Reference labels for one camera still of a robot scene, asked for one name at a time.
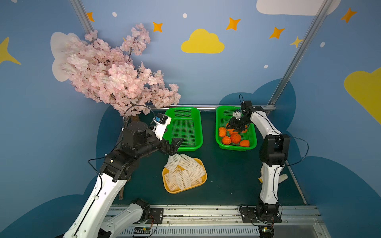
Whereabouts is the white foam net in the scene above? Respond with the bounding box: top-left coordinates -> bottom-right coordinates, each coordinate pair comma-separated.
187,165 -> 205,186
165,154 -> 181,171
178,154 -> 199,171
175,170 -> 191,190
164,173 -> 179,192

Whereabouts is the white cotton work glove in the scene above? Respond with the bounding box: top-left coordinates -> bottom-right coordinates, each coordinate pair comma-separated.
259,174 -> 288,183

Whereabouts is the right green plastic basket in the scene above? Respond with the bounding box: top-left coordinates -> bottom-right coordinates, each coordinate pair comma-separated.
215,106 -> 257,151

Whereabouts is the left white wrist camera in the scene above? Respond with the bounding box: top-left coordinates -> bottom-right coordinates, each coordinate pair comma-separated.
153,113 -> 172,140

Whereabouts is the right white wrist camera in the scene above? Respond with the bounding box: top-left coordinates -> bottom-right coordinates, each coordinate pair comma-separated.
233,109 -> 241,120

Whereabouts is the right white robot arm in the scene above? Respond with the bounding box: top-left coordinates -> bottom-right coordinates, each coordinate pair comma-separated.
226,101 -> 290,224

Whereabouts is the green plastic basket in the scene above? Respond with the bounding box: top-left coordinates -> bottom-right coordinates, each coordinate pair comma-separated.
164,107 -> 203,152
215,106 -> 257,151

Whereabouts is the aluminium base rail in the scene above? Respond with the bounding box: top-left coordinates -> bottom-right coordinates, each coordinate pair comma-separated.
72,204 -> 331,238

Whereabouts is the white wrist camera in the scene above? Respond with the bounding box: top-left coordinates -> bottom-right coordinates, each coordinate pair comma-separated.
153,113 -> 172,140
233,109 -> 241,120

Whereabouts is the left green plastic basket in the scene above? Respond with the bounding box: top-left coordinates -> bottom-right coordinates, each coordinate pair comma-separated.
164,107 -> 203,152

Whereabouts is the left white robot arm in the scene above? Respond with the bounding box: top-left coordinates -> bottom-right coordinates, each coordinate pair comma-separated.
62,114 -> 183,238

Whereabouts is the yellow plastic tray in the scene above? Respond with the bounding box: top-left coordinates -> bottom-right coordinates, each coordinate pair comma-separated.
162,154 -> 207,194

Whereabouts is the pink artificial blossom tree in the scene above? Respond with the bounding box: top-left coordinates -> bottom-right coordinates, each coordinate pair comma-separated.
61,23 -> 181,119

